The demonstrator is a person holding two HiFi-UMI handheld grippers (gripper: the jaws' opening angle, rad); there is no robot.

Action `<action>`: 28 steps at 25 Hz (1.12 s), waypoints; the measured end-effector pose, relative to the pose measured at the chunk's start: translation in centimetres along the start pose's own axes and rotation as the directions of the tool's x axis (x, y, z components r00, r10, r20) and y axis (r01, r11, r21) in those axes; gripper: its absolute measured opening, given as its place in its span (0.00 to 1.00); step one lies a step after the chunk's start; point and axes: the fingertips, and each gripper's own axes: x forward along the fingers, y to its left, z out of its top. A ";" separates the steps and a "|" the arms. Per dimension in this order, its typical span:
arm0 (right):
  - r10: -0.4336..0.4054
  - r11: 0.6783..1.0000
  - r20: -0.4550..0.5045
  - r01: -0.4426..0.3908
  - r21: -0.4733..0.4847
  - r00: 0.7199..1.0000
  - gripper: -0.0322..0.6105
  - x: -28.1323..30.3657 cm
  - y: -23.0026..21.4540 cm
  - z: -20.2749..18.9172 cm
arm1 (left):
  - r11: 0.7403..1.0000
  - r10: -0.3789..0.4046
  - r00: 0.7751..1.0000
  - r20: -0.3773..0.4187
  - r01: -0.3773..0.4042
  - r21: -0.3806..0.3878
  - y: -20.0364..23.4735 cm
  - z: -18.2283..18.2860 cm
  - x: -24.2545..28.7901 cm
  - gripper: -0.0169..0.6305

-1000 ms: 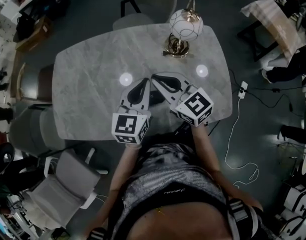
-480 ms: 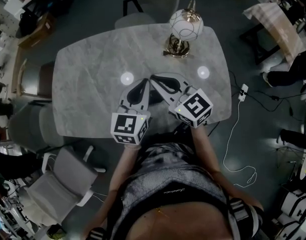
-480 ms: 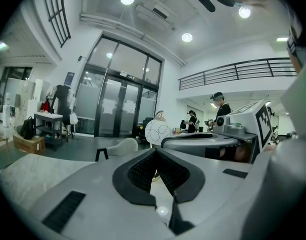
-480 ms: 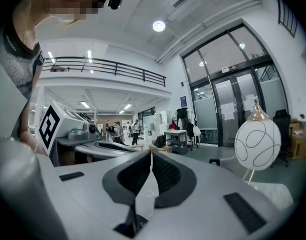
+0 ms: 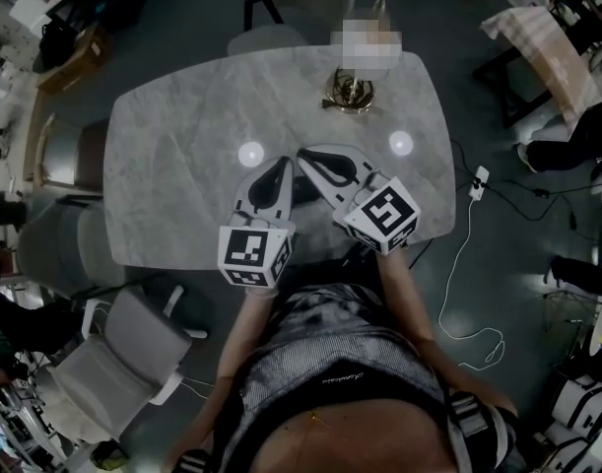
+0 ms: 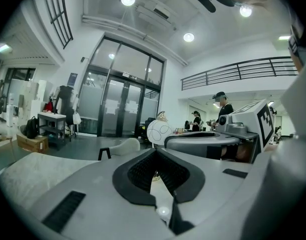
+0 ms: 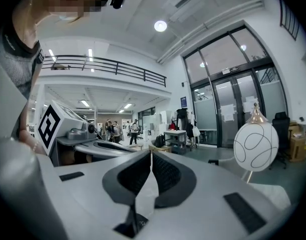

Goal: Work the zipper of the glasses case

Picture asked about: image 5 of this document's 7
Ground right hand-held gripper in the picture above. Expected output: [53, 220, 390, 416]
[296, 143, 423, 257]

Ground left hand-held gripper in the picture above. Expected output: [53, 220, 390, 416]
[217, 155, 298, 291]

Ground person's right forearm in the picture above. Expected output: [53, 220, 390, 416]
[376, 248, 519, 416]

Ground person's left forearm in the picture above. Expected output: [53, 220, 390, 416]
[165, 283, 283, 468]

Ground white globe table lamp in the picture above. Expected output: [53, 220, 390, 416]
[321, 0, 404, 116]

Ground person's black trousers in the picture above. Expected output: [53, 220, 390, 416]
[283, 243, 383, 298]

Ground white power strip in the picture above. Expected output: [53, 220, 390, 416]
[467, 165, 492, 201]

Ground person's grey patterned top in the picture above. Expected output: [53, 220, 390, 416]
[211, 283, 519, 473]

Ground grey shell chair black legs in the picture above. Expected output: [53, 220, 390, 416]
[226, 0, 357, 57]

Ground wooden chair dark seat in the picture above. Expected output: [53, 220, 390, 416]
[33, 113, 110, 192]

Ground grey upholstered armchair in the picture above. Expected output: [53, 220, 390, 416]
[17, 197, 130, 301]

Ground brown cardboard box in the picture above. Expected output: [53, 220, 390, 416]
[36, 22, 113, 97]

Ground beige patterned covered table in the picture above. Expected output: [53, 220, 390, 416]
[480, 6, 602, 128]

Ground black bag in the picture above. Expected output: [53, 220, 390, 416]
[38, 17, 79, 72]

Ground white power cable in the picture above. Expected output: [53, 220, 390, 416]
[436, 197, 507, 372]

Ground black power cable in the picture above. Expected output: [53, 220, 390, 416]
[450, 138, 602, 246]

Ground grey office chair white frame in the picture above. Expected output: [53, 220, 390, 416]
[46, 283, 209, 443]

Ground black white striped strap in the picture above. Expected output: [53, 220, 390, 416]
[442, 394, 519, 473]
[174, 448, 214, 473]

